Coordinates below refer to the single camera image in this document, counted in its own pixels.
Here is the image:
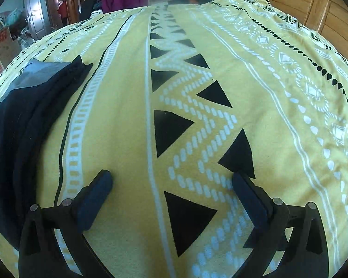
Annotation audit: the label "wooden chair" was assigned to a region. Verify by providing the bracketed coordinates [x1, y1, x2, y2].
[75, 0, 102, 21]

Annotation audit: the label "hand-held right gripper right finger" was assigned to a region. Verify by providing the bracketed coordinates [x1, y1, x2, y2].
[232, 171, 329, 278]

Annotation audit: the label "wooden headboard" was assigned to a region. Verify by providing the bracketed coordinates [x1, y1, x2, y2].
[254, 0, 348, 70]

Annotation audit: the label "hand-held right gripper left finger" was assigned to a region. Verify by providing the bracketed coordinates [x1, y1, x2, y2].
[17, 169, 113, 278]

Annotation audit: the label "light plastic bag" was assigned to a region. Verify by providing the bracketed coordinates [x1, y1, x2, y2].
[0, 9, 26, 29]

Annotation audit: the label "wooden door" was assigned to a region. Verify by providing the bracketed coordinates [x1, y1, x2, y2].
[25, 0, 51, 39]

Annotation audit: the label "yellow patterned bedspread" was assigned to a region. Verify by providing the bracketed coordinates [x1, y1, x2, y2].
[0, 0, 348, 278]

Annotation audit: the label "plain cardboard box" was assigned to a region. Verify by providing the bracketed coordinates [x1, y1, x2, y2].
[0, 27, 21, 64]

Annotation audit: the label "navy shorts with grey waistband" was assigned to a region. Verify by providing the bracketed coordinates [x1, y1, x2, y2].
[0, 55, 93, 251]

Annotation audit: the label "black garment on chair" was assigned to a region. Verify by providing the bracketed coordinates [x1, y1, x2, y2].
[80, 0, 103, 21]

